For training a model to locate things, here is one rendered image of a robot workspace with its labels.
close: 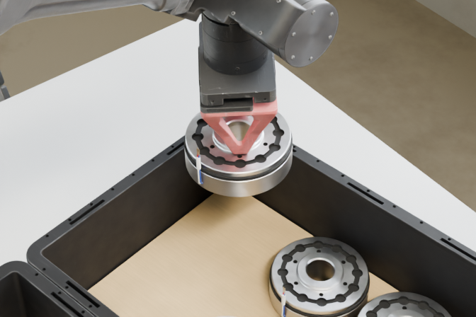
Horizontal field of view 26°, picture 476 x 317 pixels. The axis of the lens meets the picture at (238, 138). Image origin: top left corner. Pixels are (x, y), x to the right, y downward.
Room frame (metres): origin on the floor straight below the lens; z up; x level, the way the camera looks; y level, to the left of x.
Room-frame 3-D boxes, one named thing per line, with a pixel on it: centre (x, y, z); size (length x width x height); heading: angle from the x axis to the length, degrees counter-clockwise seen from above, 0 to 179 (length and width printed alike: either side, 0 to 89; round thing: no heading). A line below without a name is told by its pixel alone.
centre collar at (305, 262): (0.69, -0.08, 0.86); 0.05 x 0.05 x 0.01
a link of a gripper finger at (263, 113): (0.71, 0.00, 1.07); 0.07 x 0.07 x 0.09; 2
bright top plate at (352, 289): (0.69, -0.08, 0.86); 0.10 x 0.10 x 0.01
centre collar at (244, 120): (0.73, 0.00, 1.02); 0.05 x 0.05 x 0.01
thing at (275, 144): (0.73, 0.00, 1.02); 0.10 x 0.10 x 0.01
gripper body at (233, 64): (0.72, 0.00, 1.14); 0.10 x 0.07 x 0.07; 2
